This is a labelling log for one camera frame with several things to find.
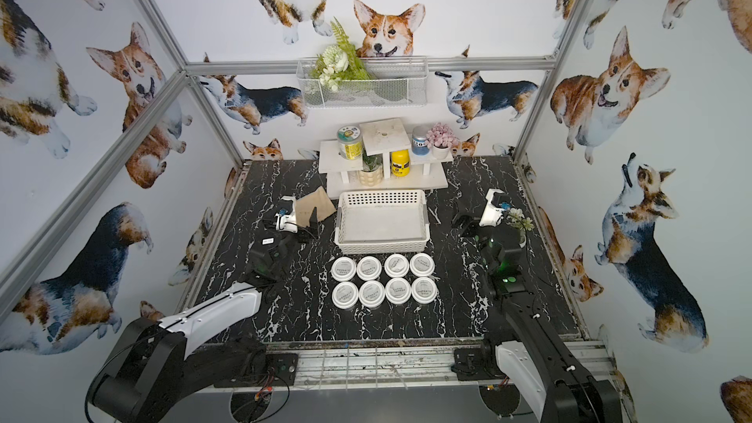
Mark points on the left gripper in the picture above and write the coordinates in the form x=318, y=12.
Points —
x=303, y=225

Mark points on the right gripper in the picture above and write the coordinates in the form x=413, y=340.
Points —
x=472, y=223

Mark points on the yogurt cup back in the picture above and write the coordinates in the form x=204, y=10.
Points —
x=369, y=268
x=343, y=269
x=422, y=265
x=396, y=266

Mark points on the yogurt cup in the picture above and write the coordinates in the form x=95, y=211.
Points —
x=396, y=266
x=372, y=294
x=424, y=290
x=422, y=265
x=343, y=269
x=345, y=295
x=369, y=268
x=398, y=291

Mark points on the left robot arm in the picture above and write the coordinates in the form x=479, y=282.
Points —
x=158, y=363

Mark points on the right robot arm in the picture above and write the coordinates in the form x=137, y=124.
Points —
x=531, y=354

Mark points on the white plastic basket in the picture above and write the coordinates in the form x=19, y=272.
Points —
x=382, y=222

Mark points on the small white flower pot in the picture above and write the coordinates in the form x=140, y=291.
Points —
x=523, y=225

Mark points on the beige work glove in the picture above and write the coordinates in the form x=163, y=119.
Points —
x=316, y=202

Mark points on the pink flower pot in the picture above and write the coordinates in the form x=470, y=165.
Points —
x=442, y=139

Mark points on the woven pot green plant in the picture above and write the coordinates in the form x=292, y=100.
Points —
x=372, y=172

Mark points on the green yellow tin can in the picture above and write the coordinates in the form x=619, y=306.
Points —
x=350, y=142

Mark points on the blue white can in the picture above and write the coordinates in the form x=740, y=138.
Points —
x=419, y=141

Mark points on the yellow jar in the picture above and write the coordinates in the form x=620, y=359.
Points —
x=400, y=163

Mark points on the white tiered shelf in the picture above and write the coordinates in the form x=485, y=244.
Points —
x=381, y=139

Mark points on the green fern white flowers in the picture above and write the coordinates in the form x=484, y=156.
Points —
x=339, y=63

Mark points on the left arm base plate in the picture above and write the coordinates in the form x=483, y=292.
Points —
x=280, y=366

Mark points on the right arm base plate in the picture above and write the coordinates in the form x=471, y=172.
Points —
x=476, y=364

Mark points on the white wire wall basket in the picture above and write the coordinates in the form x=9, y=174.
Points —
x=399, y=82

